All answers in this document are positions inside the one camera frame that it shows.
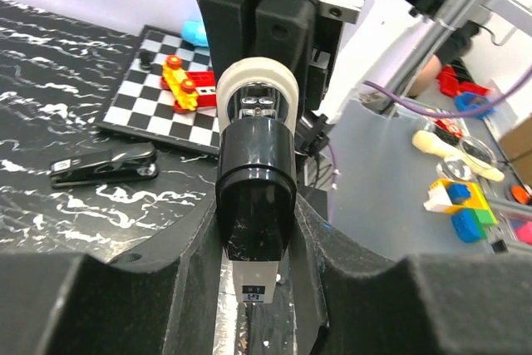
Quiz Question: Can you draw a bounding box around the wooden pestle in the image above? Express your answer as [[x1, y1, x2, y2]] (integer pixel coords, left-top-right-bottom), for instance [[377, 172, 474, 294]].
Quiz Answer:
[[411, 131, 505, 182]]

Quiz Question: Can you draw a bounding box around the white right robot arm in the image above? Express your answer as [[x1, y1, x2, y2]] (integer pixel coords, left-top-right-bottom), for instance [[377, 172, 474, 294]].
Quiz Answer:
[[197, 0, 400, 155]]

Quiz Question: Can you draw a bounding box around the black chess pawn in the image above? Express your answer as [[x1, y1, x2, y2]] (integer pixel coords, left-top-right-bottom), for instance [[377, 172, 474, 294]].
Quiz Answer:
[[138, 50, 153, 71]]

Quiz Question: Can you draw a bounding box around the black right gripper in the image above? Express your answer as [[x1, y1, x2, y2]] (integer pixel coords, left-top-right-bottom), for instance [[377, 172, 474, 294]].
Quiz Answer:
[[197, 0, 364, 154]]

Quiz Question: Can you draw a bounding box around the colourful toy brick stack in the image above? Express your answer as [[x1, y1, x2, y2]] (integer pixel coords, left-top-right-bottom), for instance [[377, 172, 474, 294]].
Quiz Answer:
[[423, 179, 499, 244]]

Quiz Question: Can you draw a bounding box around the red yellow toy vehicle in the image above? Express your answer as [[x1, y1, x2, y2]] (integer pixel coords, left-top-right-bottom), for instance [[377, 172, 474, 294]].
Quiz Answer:
[[160, 55, 217, 114]]

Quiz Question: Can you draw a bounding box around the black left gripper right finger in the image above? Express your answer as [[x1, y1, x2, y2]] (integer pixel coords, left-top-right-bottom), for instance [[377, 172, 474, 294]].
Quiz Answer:
[[290, 199, 531, 354]]

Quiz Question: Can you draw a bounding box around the black white checkerboard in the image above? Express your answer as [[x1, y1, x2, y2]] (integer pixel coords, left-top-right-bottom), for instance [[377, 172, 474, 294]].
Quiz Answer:
[[95, 25, 219, 155]]

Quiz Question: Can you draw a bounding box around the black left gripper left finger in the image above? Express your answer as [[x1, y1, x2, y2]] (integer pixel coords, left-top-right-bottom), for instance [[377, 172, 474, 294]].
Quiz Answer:
[[1, 200, 220, 354]]

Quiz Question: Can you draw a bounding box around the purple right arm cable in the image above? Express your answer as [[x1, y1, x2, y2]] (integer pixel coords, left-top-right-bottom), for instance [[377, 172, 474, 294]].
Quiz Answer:
[[323, 67, 532, 190]]

